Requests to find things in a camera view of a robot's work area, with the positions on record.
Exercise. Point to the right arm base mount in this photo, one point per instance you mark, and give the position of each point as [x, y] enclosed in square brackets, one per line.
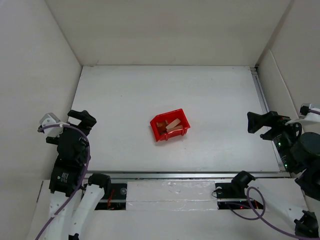
[230, 197]

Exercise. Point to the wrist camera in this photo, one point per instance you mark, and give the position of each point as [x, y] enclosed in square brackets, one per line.
[309, 114]
[47, 120]

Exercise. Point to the aluminium rail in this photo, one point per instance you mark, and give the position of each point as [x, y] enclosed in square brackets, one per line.
[165, 175]
[265, 109]

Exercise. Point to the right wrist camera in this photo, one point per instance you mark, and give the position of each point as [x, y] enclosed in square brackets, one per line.
[309, 114]

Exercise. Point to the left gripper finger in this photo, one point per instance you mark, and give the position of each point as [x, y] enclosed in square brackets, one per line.
[86, 120]
[52, 140]

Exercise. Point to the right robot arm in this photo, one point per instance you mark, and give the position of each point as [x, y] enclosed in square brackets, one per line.
[300, 154]

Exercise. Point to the tan short wood block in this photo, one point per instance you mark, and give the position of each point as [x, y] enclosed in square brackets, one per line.
[159, 124]

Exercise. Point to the red plastic bin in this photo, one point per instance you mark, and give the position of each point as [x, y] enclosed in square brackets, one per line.
[167, 118]

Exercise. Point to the aluminium front rail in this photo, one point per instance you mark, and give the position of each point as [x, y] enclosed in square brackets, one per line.
[165, 175]

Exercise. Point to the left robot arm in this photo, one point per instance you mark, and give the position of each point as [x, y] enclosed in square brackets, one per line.
[72, 203]

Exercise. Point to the brown base wood block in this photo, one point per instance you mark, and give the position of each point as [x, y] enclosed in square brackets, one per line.
[163, 131]

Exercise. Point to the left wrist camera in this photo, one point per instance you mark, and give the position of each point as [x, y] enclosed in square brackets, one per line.
[47, 120]

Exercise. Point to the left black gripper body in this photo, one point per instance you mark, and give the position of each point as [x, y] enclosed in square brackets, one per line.
[71, 132]

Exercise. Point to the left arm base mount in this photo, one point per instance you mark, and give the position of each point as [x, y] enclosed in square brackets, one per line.
[109, 197]

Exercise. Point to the aluminium right rail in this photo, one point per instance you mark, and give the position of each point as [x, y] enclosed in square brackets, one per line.
[265, 109]

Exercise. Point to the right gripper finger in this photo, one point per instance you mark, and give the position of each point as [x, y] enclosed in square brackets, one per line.
[269, 135]
[257, 121]

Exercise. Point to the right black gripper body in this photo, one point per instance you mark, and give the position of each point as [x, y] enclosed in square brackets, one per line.
[272, 125]

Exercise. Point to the long light wood block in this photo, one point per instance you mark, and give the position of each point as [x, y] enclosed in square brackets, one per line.
[173, 124]

